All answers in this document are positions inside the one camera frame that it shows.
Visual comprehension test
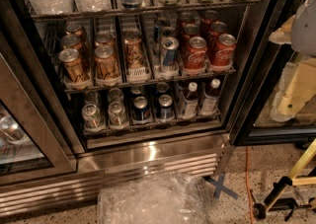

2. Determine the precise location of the dark blue can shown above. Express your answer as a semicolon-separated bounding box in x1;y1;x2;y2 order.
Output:
130;86;145;98
154;82;169;97
157;95;174;119
133;96;150;121

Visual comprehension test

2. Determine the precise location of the white-capped bottle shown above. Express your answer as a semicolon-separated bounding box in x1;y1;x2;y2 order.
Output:
178;82;198;118
198;78;220;115

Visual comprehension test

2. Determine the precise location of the orange cable on floor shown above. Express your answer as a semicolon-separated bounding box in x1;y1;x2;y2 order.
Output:
244;146;255;224

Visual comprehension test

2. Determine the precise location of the blue silver can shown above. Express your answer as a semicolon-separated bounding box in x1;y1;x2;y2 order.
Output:
153;27;177;54
160;37;179;72
153;17;170;44

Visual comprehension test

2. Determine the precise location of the glass fridge door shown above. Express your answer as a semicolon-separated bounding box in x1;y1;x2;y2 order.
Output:
230;0;316;146
0;33;76;186

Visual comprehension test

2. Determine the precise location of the middle blue silver can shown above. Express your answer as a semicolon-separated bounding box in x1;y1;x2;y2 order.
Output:
153;27;177;54

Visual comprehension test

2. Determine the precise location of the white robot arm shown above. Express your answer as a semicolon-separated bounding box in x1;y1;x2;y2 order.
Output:
269;0;316;122

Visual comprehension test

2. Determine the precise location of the back left gold can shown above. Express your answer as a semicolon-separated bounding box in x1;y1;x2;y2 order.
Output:
64;22;87;41

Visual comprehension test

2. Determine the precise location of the clear plastic bin with wrap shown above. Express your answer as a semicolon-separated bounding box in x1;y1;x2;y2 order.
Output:
97;173;210;224

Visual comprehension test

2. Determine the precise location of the left glass fridge door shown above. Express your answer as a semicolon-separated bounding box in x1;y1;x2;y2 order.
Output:
0;33;76;186

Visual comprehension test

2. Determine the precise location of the back left silver can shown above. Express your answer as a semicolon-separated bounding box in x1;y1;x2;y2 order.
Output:
84;90;102;108

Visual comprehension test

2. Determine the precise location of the front left silver can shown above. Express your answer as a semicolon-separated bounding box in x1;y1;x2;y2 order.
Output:
81;104;104;129

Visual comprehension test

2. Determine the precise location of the yellow black stand with wheel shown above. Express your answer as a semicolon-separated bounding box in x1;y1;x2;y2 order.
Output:
253;139;316;221

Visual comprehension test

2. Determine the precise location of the stainless steel display fridge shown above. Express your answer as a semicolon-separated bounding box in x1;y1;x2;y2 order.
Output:
0;0;316;218

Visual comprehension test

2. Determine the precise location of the front left red cola can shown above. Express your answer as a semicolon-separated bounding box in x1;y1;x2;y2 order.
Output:
184;37;207;70

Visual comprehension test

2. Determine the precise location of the can behind left door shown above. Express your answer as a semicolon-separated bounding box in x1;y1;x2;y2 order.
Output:
0;115;30;145

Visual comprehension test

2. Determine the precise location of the front left dark blue can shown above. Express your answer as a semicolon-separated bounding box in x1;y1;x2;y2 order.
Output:
133;96;150;121

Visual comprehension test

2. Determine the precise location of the red cola can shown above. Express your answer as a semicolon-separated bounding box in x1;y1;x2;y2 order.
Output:
206;21;227;56
199;10;219;37
177;12;196;31
181;24;199;53
210;34;237;66
184;37;207;70

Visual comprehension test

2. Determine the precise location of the front right dark blue can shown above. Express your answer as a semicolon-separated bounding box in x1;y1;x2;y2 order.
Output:
157;95;174;119

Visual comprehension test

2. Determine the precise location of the back blue silver can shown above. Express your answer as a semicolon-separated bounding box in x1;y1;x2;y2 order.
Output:
153;17;170;44

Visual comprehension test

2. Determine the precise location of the right glass fridge door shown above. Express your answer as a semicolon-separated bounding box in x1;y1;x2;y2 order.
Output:
230;0;316;146

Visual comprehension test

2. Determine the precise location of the middle left red cola can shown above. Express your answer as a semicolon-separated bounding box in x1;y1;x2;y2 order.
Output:
181;24;199;53

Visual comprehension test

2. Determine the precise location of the blue tape cross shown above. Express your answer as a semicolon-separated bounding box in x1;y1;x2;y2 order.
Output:
205;174;238;200

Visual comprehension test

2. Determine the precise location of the middle left gold can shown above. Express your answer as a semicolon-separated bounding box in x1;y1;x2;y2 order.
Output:
60;34;89;68

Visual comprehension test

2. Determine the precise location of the back right red cola can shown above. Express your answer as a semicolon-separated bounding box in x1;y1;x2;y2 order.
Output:
199;10;219;37

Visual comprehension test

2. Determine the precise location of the front blue silver can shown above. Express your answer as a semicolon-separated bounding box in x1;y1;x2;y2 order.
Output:
160;37;179;72

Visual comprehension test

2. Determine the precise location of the left white-capped bottle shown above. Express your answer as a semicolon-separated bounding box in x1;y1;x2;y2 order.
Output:
178;82;198;118

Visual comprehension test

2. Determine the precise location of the back left red cola can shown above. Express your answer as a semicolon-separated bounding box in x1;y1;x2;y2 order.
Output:
177;12;196;31

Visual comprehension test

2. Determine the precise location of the middle right red cola can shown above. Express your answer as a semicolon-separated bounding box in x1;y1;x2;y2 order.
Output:
206;21;227;56

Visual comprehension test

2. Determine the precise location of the front left gold can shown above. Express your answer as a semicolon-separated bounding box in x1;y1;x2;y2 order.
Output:
58;48;89;83

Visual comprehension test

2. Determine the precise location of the right white-capped bottle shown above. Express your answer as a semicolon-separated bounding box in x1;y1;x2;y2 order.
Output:
198;78;220;115

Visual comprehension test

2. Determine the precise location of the back right dark blue can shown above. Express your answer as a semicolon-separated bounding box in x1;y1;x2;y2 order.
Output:
154;82;169;97

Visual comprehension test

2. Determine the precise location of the front right red cola can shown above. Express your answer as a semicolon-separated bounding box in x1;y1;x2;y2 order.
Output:
210;34;237;66

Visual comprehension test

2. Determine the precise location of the back left dark blue can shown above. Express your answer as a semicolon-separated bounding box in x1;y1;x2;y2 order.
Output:
130;86;145;98

